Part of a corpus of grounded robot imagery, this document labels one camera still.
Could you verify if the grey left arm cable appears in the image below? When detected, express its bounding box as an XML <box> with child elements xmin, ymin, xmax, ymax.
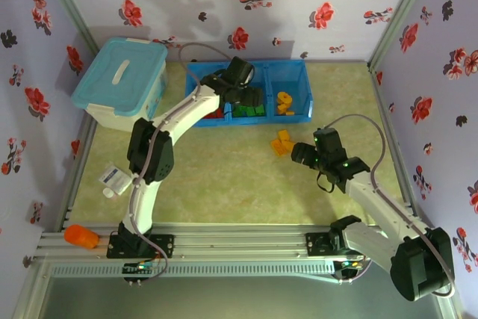
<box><xmin>128</xmin><ymin>42</ymin><xmax>235</xmax><ymax>281</ymax></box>

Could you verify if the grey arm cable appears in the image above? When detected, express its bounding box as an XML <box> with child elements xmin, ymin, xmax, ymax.
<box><xmin>128</xmin><ymin>42</ymin><xmax>235</xmax><ymax>281</ymax></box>
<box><xmin>323</xmin><ymin>114</ymin><xmax>457</xmax><ymax>300</ymax></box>

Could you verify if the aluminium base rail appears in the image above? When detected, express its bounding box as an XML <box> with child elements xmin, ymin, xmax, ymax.
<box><xmin>35</xmin><ymin>223</ymin><xmax>403</xmax><ymax>260</ymax></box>

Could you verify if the grey right arm cable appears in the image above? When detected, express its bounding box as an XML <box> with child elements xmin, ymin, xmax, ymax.
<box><xmin>323</xmin><ymin>114</ymin><xmax>457</xmax><ymax>300</ymax></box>

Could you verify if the grey metal panel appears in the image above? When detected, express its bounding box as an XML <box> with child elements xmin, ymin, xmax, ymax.
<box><xmin>37</xmin><ymin>276</ymin><xmax>449</xmax><ymax>319</ymax></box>

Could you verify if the grey slotted cable duct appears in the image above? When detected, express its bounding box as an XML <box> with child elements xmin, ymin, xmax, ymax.
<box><xmin>50</xmin><ymin>263</ymin><xmax>335</xmax><ymax>278</ymax></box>

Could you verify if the storage box with blue lid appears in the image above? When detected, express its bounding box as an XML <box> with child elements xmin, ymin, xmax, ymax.
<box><xmin>70</xmin><ymin>37</ymin><xmax>168</xmax><ymax>129</ymax></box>

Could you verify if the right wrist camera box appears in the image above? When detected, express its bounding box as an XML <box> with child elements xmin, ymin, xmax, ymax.
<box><xmin>312</xmin><ymin>127</ymin><xmax>347</xmax><ymax>159</ymax></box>

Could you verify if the orange plastic cup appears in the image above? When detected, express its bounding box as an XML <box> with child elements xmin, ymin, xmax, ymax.
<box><xmin>63</xmin><ymin>224</ymin><xmax>100</xmax><ymax>250</ymax></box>

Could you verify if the small circuit board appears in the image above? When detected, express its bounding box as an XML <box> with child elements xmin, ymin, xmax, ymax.
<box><xmin>334</xmin><ymin>258</ymin><xmax>366</xmax><ymax>272</ymax></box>
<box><xmin>122</xmin><ymin>261</ymin><xmax>160</xmax><ymax>274</ymax></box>

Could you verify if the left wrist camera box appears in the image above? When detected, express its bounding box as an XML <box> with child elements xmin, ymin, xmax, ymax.
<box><xmin>226</xmin><ymin>55</ymin><xmax>256</xmax><ymax>87</ymax></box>

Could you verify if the white and blue packet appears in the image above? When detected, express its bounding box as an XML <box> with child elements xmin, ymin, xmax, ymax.
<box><xmin>99</xmin><ymin>164</ymin><xmax>132</xmax><ymax>196</ymax></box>

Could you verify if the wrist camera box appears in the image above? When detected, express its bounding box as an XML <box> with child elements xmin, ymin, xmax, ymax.
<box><xmin>226</xmin><ymin>55</ymin><xmax>256</xmax><ymax>87</ymax></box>
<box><xmin>312</xmin><ymin>127</ymin><xmax>347</xmax><ymax>159</ymax></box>

